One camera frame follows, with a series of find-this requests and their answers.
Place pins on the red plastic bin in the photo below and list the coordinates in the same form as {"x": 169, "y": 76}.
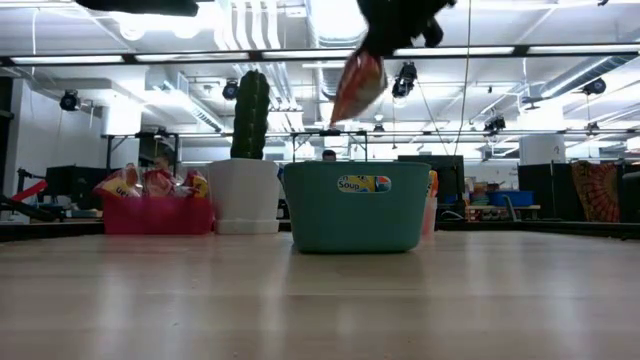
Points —
{"x": 155, "y": 217}

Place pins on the black cabinet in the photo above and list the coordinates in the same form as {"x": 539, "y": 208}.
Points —
{"x": 542, "y": 190}

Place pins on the white cylinder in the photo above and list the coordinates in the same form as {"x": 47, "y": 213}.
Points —
{"x": 542, "y": 150}

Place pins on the person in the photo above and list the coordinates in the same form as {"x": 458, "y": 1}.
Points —
{"x": 161, "y": 162}
{"x": 329, "y": 155}

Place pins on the blue storage bin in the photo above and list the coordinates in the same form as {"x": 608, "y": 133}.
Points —
{"x": 512, "y": 199}

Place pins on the black overhead frame beam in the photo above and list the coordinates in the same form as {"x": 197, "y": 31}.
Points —
{"x": 256, "y": 55}

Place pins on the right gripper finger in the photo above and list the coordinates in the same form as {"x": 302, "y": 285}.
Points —
{"x": 435, "y": 32}
{"x": 382, "y": 45}

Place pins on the orange Maruchan ramen pack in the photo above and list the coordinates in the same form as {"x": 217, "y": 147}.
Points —
{"x": 433, "y": 182}
{"x": 357, "y": 90}

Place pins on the orange patterned cloth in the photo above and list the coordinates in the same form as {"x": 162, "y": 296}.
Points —
{"x": 595, "y": 190}

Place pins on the teal plastic bin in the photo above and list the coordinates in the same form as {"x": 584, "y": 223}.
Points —
{"x": 350, "y": 225}

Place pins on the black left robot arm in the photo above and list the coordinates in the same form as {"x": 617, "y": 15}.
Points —
{"x": 110, "y": 6}

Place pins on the black background monitor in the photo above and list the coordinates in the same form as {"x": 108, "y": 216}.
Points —
{"x": 447, "y": 180}

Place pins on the blue Maruchan ramen pack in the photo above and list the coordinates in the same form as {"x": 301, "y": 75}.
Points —
{"x": 360, "y": 184}

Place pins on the black background table frame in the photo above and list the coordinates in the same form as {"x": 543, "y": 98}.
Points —
{"x": 107, "y": 150}

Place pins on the black ceiling-hung device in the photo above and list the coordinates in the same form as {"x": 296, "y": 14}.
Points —
{"x": 404, "y": 80}
{"x": 70, "y": 100}
{"x": 494, "y": 124}
{"x": 595, "y": 86}
{"x": 230, "y": 90}

